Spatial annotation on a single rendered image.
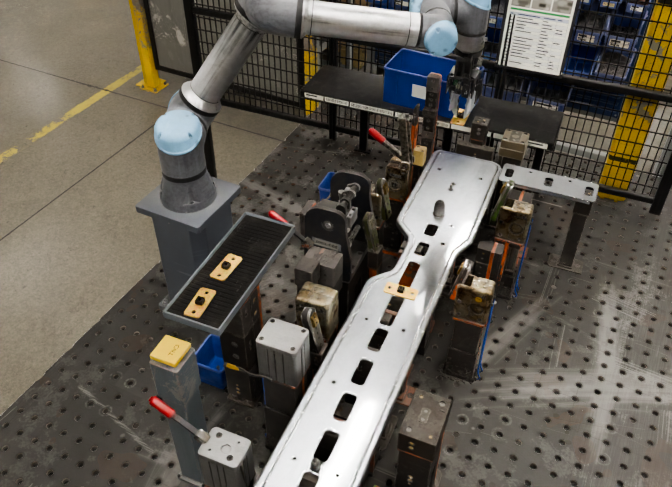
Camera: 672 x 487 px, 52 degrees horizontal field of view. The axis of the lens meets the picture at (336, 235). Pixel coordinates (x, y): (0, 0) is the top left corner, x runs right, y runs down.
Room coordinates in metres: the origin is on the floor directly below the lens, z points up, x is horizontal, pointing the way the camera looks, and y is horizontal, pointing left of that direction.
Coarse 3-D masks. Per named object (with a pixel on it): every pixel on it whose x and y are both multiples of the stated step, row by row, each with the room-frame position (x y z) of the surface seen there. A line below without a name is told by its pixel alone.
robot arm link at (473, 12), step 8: (464, 0) 1.60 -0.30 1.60; (472, 0) 1.59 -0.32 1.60; (480, 0) 1.58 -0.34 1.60; (488, 0) 1.60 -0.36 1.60; (464, 8) 1.59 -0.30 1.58; (472, 8) 1.59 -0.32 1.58; (480, 8) 1.58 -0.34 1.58; (488, 8) 1.59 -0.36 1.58; (464, 16) 1.58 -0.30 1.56; (472, 16) 1.58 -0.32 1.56; (480, 16) 1.59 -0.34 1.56; (488, 16) 1.61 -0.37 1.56; (456, 24) 1.59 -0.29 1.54; (464, 24) 1.59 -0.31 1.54; (472, 24) 1.59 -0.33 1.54; (480, 24) 1.59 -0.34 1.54; (464, 32) 1.59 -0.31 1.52; (472, 32) 1.59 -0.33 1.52; (480, 32) 1.59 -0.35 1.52
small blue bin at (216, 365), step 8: (208, 336) 1.25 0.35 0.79; (216, 336) 1.25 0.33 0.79; (208, 344) 1.24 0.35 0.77; (216, 344) 1.25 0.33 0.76; (200, 352) 1.20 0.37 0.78; (208, 352) 1.23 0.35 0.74; (216, 352) 1.25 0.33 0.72; (200, 360) 1.20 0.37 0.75; (208, 360) 1.22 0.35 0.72; (216, 360) 1.24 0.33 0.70; (200, 368) 1.15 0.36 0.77; (208, 368) 1.14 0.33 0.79; (216, 368) 1.21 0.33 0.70; (224, 368) 1.14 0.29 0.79; (200, 376) 1.16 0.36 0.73; (208, 376) 1.15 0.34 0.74; (216, 376) 1.14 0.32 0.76; (224, 376) 1.14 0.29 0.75; (216, 384) 1.14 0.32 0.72; (224, 384) 1.14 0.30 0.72
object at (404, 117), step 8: (400, 120) 1.70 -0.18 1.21; (408, 120) 1.70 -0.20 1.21; (416, 120) 1.70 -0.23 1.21; (400, 128) 1.70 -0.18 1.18; (408, 128) 1.72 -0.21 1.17; (400, 136) 1.70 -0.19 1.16; (408, 136) 1.72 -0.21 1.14; (408, 144) 1.72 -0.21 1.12; (408, 152) 1.69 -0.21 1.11; (408, 160) 1.68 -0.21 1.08
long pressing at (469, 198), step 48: (432, 192) 1.63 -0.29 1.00; (480, 192) 1.64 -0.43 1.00; (432, 240) 1.42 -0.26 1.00; (432, 288) 1.23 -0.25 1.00; (336, 336) 1.07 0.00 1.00; (336, 384) 0.93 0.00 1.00; (384, 384) 0.93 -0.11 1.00; (288, 432) 0.81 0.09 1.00; (336, 432) 0.81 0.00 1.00; (288, 480) 0.70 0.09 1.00; (336, 480) 0.70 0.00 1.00
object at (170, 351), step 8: (168, 336) 0.93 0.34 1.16; (160, 344) 0.91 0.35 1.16; (168, 344) 0.91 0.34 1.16; (176, 344) 0.91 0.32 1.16; (184, 344) 0.91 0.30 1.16; (152, 352) 0.89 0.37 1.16; (160, 352) 0.89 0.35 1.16; (168, 352) 0.89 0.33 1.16; (176, 352) 0.89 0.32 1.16; (184, 352) 0.89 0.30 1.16; (160, 360) 0.87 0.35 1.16; (168, 360) 0.87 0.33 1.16; (176, 360) 0.87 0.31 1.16
